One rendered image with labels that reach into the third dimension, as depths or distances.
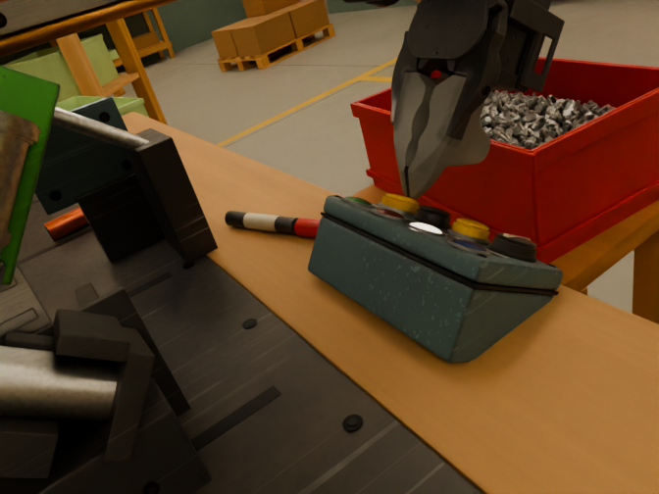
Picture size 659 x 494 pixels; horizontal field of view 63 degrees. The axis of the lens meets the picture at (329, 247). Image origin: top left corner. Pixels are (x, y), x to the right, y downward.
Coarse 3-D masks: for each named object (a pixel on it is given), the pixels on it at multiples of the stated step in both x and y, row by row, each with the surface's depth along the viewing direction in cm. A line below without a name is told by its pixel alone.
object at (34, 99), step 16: (0, 80) 25; (16, 80) 25; (32, 80) 26; (48, 80) 26; (0, 96) 25; (16, 96) 25; (32, 96) 26; (48, 96) 26; (16, 112) 25; (32, 112) 26; (48, 112) 26; (48, 128) 26; (32, 160) 26; (32, 176) 26; (32, 192) 26; (16, 208) 26; (16, 224) 26; (16, 240) 26; (16, 256) 26
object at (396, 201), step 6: (384, 198) 40; (390, 198) 40; (396, 198) 39; (402, 198) 39; (408, 198) 40; (384, 204) 40; (390, 204) 40; (396, 204) 39; (402, 204) 39; (408, 204) 39; (414, 204) 40; (402, 210) 39; (408, 210) 39; (414, 210) 40
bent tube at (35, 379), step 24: (0, 360) 24; (24, 360) 24; (48, 360) 25; (72, 360) 25; (96, 360) 26; (0, 384) 23; (24, 384) 24; (48, 384) 24; (72, 384) 25; (96, 384) 25; (0, 408) 23; (24, 408) 24; (48, 408) 24; (72, 408) 25; (96, 408) 25
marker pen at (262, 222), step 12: (228, 216) 51; (240, 216) 50; (252, 216) 50; (264, 216) 49; (276, 216) 48; (252, 228) 50; (264, 228) 49; (276, 228) 48; (288, 228) 47; (300, 228) 46; (312, 228) 45
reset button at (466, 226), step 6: (456, 222) 35; (462, 222) 34; (468, 222) 34; (474, 222) 34; (480, 222) 35; (456, 228) 35; (462, 228) 34; (468, 228) 34; (474, 228) 34; (480, 228) 34; (486, 228) 34; (468, 234) 34; (474, 234) 34; (480, 234) 34; (486, 234) 34
